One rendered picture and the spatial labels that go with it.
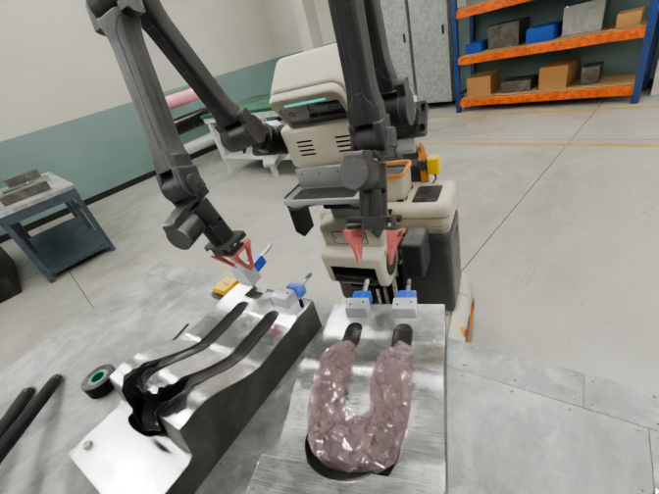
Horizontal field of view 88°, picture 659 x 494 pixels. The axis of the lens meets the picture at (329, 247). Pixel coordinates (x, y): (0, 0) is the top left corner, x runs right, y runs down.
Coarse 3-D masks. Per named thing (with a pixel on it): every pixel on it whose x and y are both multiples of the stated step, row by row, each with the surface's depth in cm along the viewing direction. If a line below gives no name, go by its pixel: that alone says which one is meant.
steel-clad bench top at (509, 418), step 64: (128, 320) 110; (192, 320) 102; (320, 320) 88; (0, 384) 98; (64, 384) 92; (448, 384) 65; (512, 384) 62; (576, 384) 59; (64, 448) 74; (256, 448) 63; (448, 448) 55; (512, 448) 53; (576, 448) 51; (640, 448) 49
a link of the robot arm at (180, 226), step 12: (192, 180) 71; (204, 192) 74; (180, 204) 75; (192, 204) 72; (180, 216) 70; (192, 216) 72; (168, 228) 69; (180, 228) 69; (192, 228) 71; (204, 228) 74; (180, 240) 71; (192, 240) 71
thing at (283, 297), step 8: (304, 280) 88; (280, 288) 84; (288, 288) 85; (296, 288) 85; (304, 288) 86; (272, 296) 82; (280, 296) 81; (288, 296) 81; (296, 296) 84; (280, 304) 82; (288, 304) 81
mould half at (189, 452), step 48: (240, 288) 93; (192, 336) 82; (240, 336) 78; (288, 336) 76; (240, 384) 65; (96, 432) 68; (192, 432) 58; (96, 480) 59; (144, 480) 57; (192, 480) 59
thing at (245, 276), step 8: (256, 256) 89; (248, 264) 85; (256, 264) 87; (264, 264) 89; (232, 272) 86; (240, 272) 84; (248, 272) 85; (256, 272) 87; (240, 280) 87; (248, 280) 85; (256, 280) 87
